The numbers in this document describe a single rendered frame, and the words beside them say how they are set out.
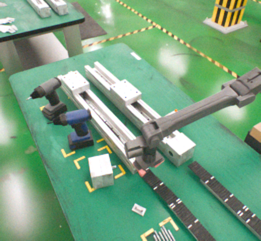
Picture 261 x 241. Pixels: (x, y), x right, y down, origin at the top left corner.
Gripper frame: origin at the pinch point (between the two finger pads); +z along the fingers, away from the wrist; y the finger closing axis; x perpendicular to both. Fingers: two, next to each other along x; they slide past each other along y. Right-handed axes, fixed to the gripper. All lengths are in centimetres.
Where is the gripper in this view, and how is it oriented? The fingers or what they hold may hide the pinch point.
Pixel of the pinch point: (148, 170)
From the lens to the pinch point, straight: 112.9
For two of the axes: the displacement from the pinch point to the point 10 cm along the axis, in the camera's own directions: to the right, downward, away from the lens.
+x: 5.8, 5.5, -6.0
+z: 0.1, 7.3, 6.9
